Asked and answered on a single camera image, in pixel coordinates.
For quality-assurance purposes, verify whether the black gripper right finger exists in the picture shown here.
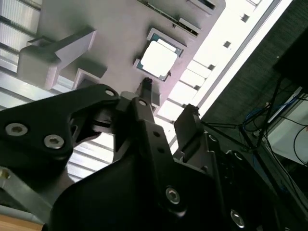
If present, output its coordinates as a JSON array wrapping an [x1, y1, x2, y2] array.
[[173, 103, 260, 231]]

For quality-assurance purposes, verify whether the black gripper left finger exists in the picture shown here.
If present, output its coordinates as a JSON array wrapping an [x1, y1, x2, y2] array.
[[0, 77, 189, 217]]

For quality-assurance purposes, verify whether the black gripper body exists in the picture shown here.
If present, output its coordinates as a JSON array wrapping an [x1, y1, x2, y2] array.
[[49, 156, 229, 231]]

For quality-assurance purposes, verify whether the silver topped CPU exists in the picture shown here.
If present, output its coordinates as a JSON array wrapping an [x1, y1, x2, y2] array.
[[136, 33, 183, 80]]

